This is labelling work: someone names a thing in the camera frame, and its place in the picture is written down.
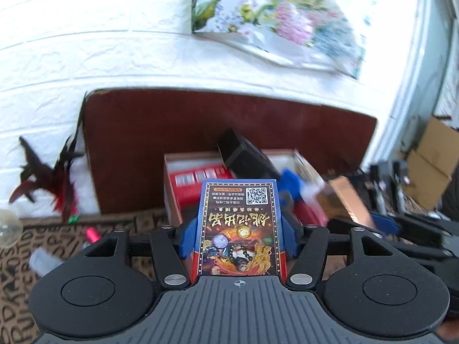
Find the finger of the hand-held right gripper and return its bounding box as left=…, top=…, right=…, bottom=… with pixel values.
left=328, top=213, right=401, bottom=238

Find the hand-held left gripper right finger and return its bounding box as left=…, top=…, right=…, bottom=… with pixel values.
left=281, top=211, right=388, bottom=291

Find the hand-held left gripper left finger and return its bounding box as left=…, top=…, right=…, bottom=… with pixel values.
left=84, top=217, right=199, bottom=291

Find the cardboard box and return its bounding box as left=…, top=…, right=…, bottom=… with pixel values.
left=164, top=148, right=332, bottom=227

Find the copper brown box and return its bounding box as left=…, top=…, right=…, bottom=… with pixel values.
left=316, top=175, right=378, bottom=229

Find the blue card pack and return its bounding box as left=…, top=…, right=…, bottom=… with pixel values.
left=191, top=178, right=288, bottom=281

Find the black metal stand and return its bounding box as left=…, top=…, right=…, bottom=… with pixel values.
left=369, top=161, right=407, bottom=216

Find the brown cardboard carton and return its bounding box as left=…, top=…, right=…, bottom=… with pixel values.
left=402, top=150, right=453, bottom=211
left=416, top=116, right=459, bottom=179

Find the blue plastic item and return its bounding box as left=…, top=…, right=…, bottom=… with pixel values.
left=280, top=169, right=306, bottom=219

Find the red packet box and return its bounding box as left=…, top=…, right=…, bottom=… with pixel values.
left=170, top=167, right=234, bottom=209

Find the black box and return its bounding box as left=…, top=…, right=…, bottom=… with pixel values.
left=217, top=128, right=277, bottom=180

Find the dark red board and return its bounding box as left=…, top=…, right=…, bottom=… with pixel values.
left=82, top=89, right=378, bottom=216

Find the brown lettered mat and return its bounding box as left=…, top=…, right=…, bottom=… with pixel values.
left=0, top=208, right=173, bottom=344

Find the red black feather toy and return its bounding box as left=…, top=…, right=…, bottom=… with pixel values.
left=9, top=129, right=86, bottom=223

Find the clear plastic bottle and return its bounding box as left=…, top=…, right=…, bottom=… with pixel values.
left=29, top=248, right=65, bottom=277

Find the pale blue door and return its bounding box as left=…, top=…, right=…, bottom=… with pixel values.
left=385, top=0, right=459, bottom=173

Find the clear glass ball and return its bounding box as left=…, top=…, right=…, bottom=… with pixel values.
left=0, top=208, right=24, bottom=248

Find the floral cloth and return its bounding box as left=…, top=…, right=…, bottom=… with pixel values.
left=191, top=0, right=366, bottom=79

